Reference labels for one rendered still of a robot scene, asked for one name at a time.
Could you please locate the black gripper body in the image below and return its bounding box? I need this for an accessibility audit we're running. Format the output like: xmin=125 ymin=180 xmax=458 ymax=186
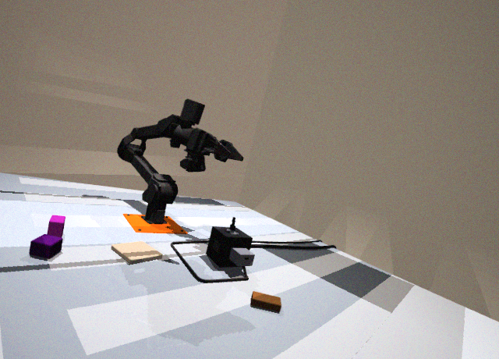
xmin=186 ymin=127 xmax=228 ymax=161

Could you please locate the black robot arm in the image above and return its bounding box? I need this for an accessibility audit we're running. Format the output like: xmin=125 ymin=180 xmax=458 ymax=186
xmin=117 ymin=99 xmax=206 ymax=225

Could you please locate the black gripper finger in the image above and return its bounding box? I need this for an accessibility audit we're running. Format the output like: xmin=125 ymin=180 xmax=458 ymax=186
xmin=197 ymin=132 xmax=231 ymax=157
xmin=220 ymin=142 xmax=244 ymax=162

